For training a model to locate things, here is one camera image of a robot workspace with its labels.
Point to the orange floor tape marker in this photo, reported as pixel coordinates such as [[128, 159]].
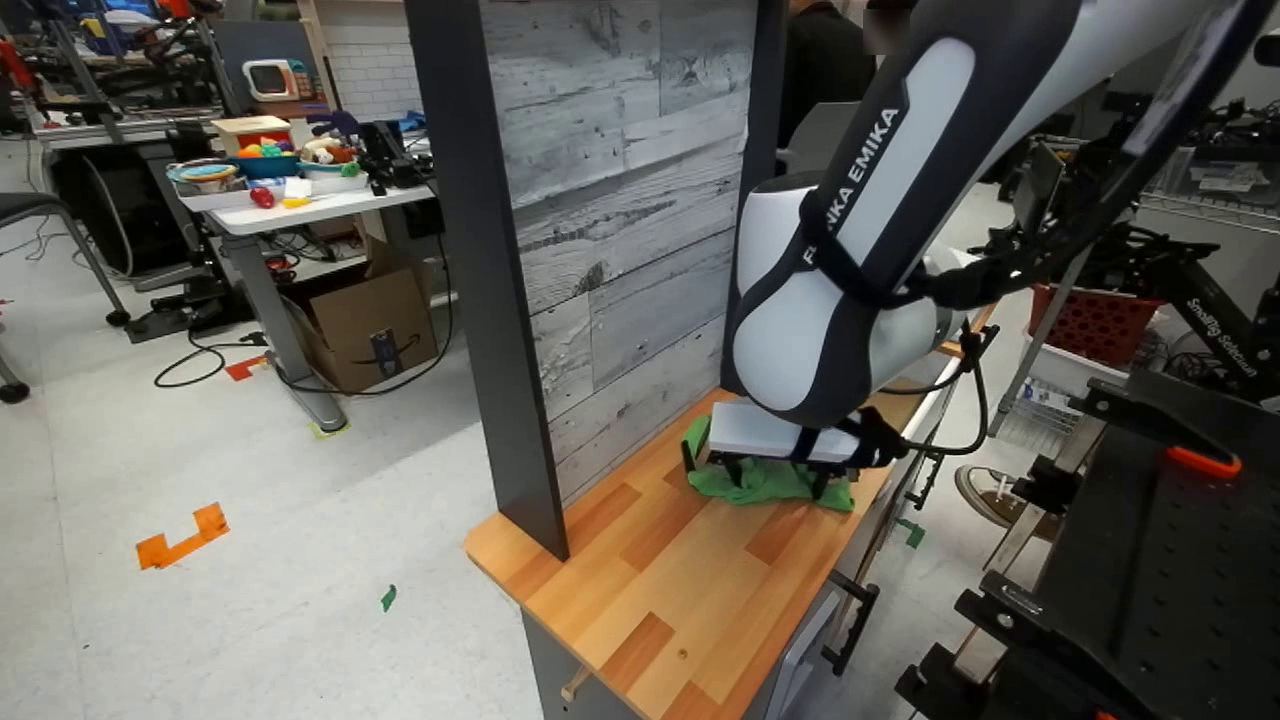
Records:
[[162, 548]]

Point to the grey wood-look panel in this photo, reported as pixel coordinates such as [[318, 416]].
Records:
[[622, 131]]

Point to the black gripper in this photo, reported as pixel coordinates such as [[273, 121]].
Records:
[[855, 440]]

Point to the red plastic crate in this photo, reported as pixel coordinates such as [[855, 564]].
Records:
[[1100, 324]]

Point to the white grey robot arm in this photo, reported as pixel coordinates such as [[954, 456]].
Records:
[[828, 280]]

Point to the wooden butcher block counter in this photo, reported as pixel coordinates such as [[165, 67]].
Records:
[[675, 605]]

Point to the brown cardboard box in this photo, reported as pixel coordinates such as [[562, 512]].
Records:
[[367, 328]]

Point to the orange black clamp left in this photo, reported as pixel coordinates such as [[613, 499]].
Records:
[[1205, 466]]

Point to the black perforated board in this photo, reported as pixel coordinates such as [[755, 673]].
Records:
[[1163, 588]]

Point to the black drawer handle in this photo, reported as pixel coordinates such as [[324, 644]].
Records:
[[865, 602]]

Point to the black vertical post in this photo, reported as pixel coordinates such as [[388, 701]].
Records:
[[486, 262]]

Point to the green towel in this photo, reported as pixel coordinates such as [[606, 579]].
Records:
[[756, 480]]

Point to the white desk with clutter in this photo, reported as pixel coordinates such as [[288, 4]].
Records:
[[246, 216]]

